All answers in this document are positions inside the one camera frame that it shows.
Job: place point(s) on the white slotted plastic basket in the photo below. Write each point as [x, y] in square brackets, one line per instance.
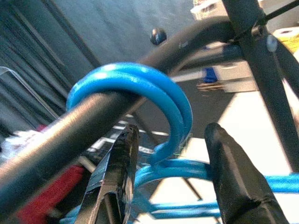
[205, 9]

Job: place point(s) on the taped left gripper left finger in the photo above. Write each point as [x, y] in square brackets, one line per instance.
[114, 168]

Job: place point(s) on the blue plastic hanger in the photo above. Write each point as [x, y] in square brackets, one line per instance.
[112, 67]
[130, 80]

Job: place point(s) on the dark grey curtain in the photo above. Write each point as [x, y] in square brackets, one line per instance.
[81, 35]

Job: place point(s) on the black metal clothes rack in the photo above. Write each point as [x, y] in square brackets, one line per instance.
[70, 130]

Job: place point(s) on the red shirt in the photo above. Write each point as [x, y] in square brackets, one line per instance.
[46, 198]

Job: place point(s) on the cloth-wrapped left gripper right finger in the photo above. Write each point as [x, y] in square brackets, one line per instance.
[233, 182]

